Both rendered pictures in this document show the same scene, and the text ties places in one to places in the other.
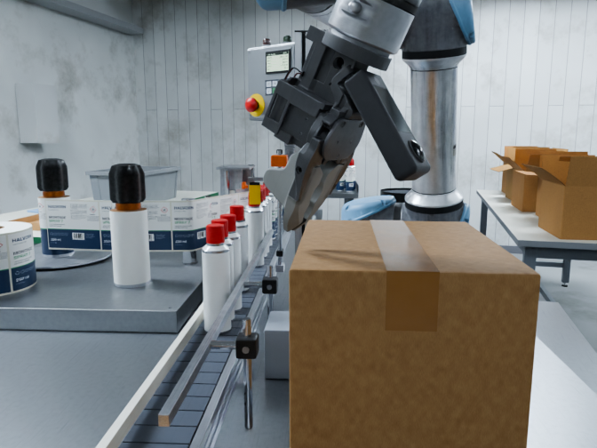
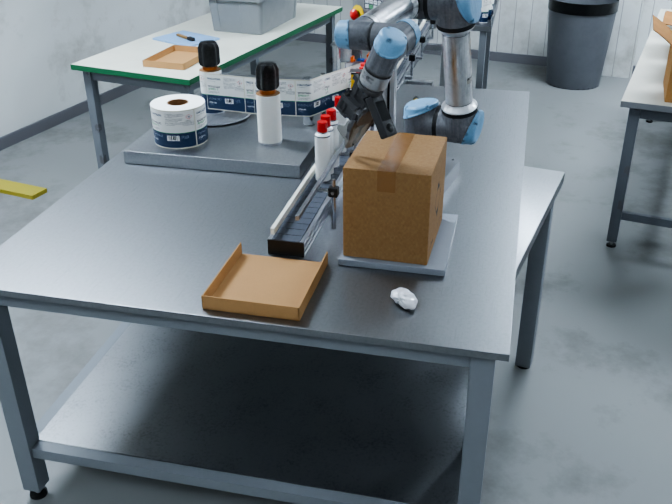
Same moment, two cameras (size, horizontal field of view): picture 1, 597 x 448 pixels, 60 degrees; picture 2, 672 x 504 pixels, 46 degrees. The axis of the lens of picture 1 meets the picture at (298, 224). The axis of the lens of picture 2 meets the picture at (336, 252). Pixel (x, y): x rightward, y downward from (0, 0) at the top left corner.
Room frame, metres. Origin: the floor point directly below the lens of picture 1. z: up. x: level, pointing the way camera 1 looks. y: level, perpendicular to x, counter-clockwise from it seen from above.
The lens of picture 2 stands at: (-1.45, -0.33, 1.94)
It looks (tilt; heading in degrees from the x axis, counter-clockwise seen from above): 29 degrees down; 10
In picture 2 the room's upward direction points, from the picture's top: straight up
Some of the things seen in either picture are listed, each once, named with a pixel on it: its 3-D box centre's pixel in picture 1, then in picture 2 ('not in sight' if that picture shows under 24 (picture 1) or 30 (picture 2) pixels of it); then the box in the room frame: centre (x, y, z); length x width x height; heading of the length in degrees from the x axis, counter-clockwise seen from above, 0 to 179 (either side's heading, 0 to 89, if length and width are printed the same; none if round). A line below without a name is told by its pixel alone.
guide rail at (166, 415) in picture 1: (243, 279); (340, 149); (1.04, 0.11, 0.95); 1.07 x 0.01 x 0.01; 177
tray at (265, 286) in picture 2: not in sight; (267, 279); (0.33, 0.19, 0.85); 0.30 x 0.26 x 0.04; 177
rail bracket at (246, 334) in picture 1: (233, 373); (326, 203); (0.70, 0.09, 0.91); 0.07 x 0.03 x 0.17; 87
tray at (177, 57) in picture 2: (47, 220); (178, 57); (2.59, 1.27, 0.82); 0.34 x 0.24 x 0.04; 172
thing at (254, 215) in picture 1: (254, 230); not in sight; (1.44, 0.12, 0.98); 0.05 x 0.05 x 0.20
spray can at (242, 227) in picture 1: (237, 248); (339, 124); (1.21, 0.14, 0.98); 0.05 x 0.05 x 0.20
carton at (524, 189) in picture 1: (540, 180); not in sight; (3.27, -1.52, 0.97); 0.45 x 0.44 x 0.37; 79
